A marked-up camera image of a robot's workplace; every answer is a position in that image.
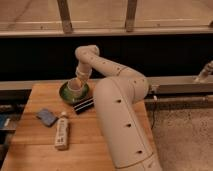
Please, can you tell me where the green ceramic bowl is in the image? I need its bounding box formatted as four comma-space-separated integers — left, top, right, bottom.
59, 81, 89, 105

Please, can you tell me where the metal window post right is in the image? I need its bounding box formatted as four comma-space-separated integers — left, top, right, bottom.
125, 0, 137, 32

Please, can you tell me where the metal window post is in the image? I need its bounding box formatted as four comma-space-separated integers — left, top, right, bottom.
57, 0, 73, 34
125, 0, 137, 32

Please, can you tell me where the blue sponge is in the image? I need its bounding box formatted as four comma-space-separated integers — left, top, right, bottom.
36, 108, 57, 127

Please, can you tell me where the black white striped object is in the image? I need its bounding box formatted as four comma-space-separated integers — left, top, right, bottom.
73, 98, 94, 114

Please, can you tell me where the metal window post left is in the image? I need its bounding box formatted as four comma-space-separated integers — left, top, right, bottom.
57, 0, 73, 34

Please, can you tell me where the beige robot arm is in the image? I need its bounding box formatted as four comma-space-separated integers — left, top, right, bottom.
75, 45, 163, 171

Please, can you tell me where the grey cable at right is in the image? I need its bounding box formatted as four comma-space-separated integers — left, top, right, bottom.
194, 60, 213, 83

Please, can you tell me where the white plastic bottle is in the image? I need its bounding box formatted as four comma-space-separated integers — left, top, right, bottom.
55, 111, 69, 150

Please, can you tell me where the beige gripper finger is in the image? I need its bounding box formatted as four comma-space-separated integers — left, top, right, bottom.
75, 78, 84, 89

